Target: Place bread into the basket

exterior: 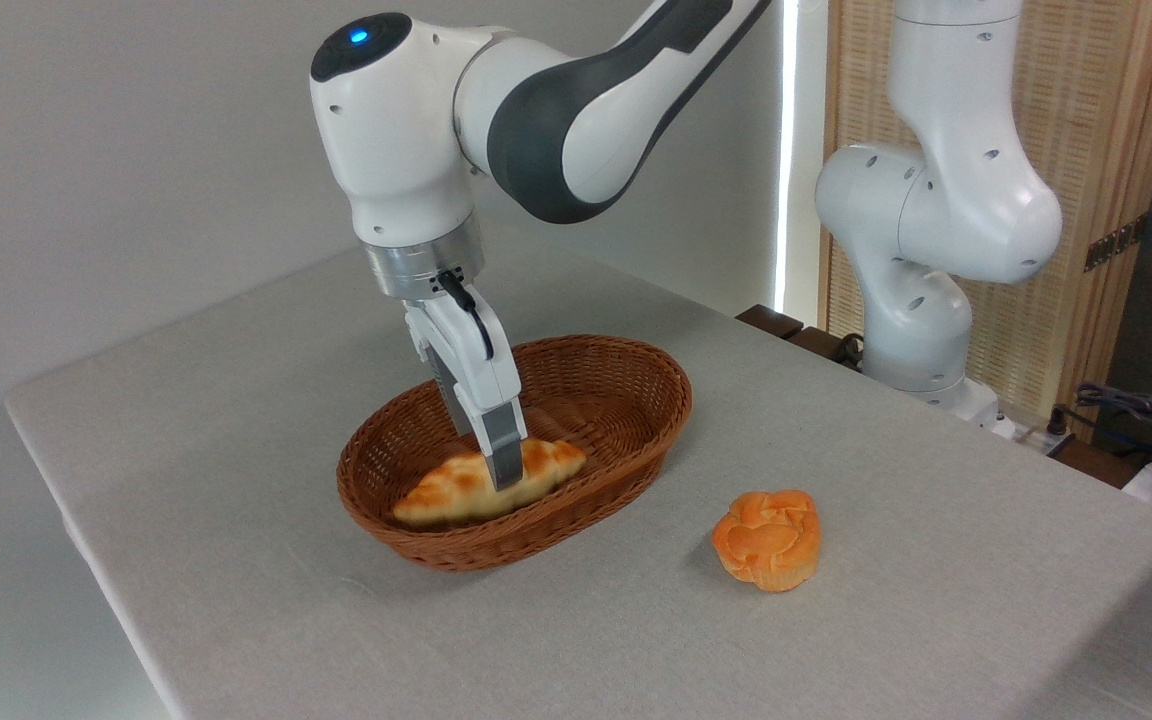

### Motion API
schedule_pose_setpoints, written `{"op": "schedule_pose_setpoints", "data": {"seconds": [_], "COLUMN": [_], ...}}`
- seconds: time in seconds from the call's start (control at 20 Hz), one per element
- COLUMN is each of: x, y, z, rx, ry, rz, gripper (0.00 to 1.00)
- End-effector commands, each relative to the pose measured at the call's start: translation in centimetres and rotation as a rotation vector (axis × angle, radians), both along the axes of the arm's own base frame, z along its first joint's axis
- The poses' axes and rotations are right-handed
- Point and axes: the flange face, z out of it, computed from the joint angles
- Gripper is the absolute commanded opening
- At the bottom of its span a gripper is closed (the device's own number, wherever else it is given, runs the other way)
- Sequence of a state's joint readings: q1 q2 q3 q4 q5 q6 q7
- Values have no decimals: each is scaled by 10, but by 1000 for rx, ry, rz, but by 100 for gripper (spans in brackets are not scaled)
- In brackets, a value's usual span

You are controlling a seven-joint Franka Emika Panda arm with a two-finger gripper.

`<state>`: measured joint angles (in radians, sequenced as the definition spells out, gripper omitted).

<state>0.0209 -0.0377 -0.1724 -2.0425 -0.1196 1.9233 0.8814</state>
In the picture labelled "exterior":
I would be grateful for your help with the braided long bread loaf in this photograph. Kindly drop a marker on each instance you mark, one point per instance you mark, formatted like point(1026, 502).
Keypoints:
point(446, 495)

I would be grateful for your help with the dark metal screen hinge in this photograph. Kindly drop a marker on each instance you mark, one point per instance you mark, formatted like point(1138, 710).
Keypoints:
point(1114, 243)

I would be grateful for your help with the dark brown wooden furniture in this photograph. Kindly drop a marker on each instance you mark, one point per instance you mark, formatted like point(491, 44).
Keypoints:
point(771, 322)

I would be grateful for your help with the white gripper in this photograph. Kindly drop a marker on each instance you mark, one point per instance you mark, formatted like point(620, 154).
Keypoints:
point(471, 360)

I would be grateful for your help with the grey tablecloth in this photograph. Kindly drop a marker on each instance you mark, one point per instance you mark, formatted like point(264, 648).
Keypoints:
point(236, 450)

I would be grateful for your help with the wooden slatted folding screen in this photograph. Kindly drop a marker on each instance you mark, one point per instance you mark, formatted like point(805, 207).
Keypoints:
point(1096, 120)

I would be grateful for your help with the brown wicker oval basket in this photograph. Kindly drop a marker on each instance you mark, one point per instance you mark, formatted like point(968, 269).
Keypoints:
point(616, 400)

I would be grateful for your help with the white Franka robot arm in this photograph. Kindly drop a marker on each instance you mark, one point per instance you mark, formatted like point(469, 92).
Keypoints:
point(396, 150)

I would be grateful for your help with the round orange bread roll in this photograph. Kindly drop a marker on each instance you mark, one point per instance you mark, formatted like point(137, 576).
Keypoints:
point(768, 540)

